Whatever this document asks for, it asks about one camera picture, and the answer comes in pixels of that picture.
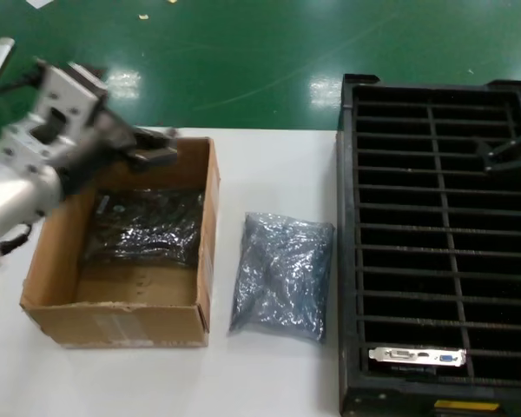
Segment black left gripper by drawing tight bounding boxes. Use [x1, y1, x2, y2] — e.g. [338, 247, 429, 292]
[55, 111, 180, 204]

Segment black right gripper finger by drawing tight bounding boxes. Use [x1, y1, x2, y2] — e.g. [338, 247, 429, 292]
[474, 128, 521, 165]
[484, 155, 521, 175]

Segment crinkled translucent antistatic bag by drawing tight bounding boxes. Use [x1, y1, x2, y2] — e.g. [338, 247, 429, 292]
[228, 211, 335, 345]

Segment graphics card with silver bracket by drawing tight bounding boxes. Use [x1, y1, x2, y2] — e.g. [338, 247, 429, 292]
[367, 346, 469, 374]

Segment graphics card in antistatic bag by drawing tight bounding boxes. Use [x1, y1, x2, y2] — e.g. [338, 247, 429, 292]
[80, 189, 205, 270]

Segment open brown cardboard box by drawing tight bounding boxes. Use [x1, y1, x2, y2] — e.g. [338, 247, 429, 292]
[19, 136, 221, 349]

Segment black slotted plastic container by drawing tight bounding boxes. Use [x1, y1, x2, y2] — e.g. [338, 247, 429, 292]
[334, 73, 521, 417]

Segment black camera cable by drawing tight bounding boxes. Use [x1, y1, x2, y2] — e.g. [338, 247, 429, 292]
[0, 71, 43, 95]

